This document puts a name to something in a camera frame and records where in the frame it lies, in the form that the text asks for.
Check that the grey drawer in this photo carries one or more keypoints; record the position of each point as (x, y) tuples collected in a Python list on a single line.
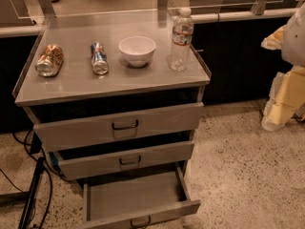
[(91, 166), (88, 131), (136, 198)]

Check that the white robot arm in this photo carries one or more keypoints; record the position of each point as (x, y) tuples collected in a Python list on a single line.
[(290, 39)]

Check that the clear plastic water bottle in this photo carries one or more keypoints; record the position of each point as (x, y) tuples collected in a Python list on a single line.
[(182, 34)]

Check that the black stand bar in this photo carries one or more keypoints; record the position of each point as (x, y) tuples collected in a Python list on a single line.
[(25, 218)]

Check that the orange soda can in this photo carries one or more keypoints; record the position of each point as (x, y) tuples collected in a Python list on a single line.
[(50, 61)]

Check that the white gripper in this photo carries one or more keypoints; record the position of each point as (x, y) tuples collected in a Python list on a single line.
[(294, 42)]

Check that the white bowl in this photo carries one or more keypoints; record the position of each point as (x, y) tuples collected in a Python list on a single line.
[(137, 50)]

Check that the blue slim energy can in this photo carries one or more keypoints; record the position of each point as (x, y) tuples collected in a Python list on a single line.
[(99, 59)]

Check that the grey metal drawer cabinet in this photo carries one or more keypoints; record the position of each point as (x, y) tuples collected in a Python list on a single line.
[(78, 92)]

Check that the white railing counter edge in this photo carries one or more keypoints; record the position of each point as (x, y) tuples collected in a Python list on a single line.
[(19, 31)]

